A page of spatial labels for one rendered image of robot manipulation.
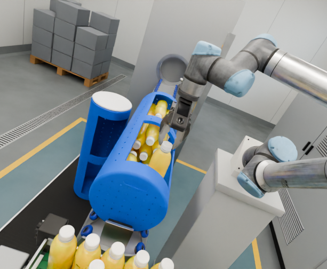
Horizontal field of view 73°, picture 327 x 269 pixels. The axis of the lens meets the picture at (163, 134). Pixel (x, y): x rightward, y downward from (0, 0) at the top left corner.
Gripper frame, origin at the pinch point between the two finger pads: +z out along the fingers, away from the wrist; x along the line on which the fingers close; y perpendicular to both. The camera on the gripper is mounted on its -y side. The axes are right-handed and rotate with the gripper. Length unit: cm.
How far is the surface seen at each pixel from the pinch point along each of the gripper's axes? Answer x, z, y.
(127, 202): 6.1, 20.3, -11.8
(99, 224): 13.0, 37.8, -10.7
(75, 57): 175, 88, 320
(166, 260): -10.0, 19.4, -28.2
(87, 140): 47, 59, 65
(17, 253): 34, 45, -26
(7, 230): 72, 116, 20
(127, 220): 3.7, 29.2, -11.8
